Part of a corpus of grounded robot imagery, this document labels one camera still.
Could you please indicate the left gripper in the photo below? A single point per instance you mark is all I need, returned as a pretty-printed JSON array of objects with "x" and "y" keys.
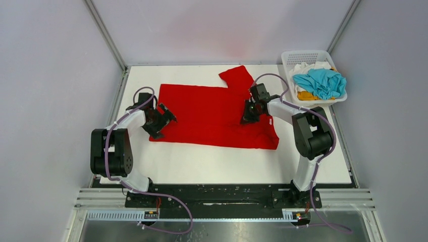
[{"x": 165, "y": 117}]

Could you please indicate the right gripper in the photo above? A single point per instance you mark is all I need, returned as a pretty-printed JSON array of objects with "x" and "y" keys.
[{"x": 251, "y": 112}]

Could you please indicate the red t-shirt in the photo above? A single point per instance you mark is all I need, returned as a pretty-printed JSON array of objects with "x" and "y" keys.
[{"x": 211, "y": 115}]

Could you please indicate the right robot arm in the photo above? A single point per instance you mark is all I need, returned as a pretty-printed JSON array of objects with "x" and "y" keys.
[{"x": 313, "y": 134}]

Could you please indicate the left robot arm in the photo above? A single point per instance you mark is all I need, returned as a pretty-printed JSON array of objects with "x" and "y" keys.
[{"x": 110, "y": 148}]

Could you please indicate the yellow t-shirt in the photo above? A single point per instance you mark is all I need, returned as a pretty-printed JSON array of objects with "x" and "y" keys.
[{"x": 307, "y": 96}]

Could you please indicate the white plastic laundry basket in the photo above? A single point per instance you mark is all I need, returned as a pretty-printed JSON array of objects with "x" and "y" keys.
[{"x": 291, "y": 58}]

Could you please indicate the white t-shirt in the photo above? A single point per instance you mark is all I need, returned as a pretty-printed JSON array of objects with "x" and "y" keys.
[{"x": 303, "y": 68}]

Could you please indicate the light blue t-shirt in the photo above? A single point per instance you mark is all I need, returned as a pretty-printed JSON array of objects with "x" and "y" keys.
[{"x": 324, "y": 83}]

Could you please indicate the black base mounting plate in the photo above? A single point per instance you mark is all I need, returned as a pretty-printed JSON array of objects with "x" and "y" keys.
[{"x": 222, "y": 201}]

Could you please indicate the left aluminium corner post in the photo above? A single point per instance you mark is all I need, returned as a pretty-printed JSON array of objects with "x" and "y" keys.
[{"x": 93, "y": 11}]

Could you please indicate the aluminium corner post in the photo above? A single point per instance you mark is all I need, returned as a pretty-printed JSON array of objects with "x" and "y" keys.
[
  {"x": 342, "y": 26},
  {"x": 93, "y": 11}
]

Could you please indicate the aluminium frame rail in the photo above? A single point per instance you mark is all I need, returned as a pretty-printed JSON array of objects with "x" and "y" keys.
[{"x": 346, "y": 215}]

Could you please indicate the right aluminium corner post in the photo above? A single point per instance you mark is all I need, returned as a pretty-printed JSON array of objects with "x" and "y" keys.
[{"x": 342, "y": 26}]

